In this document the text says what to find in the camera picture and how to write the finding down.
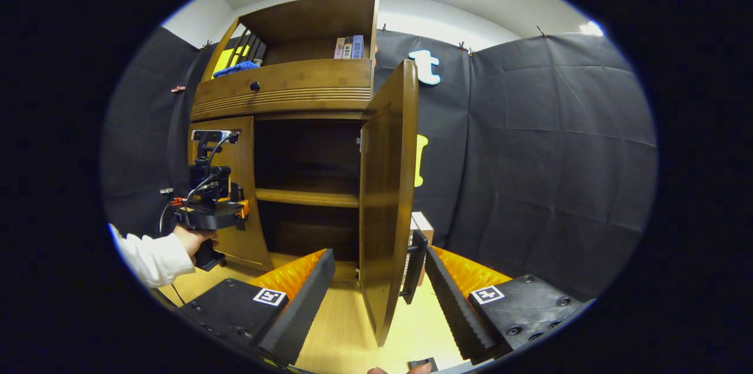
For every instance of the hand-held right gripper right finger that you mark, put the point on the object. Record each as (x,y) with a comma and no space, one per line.
(456,315)

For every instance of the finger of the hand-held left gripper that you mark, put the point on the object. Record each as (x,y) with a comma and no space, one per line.
(243,208)

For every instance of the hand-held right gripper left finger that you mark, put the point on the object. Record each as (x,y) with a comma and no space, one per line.
(300,315)

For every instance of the wooden double-door shoe cabinet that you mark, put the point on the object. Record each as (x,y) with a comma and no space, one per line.
(312,18)

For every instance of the silver door hinge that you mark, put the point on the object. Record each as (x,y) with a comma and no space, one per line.
(359,140)

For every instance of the wooden inner shelf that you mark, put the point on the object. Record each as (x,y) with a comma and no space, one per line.
(306,197)

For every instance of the brown and white books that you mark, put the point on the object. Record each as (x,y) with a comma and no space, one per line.
(425,227)

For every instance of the wooden drawer front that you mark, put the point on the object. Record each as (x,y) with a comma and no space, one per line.
(294,89)

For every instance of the blue cloth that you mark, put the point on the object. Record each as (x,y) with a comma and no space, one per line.
(235,69)

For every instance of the black backdrop cloth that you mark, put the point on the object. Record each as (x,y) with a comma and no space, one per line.
(529,156)

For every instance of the reddish book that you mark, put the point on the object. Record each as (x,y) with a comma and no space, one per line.
(339,49)

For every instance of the grey book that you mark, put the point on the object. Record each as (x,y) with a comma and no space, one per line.
(348,48)

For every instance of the ceiling light panel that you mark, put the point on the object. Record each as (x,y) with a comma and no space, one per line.
(591,29)

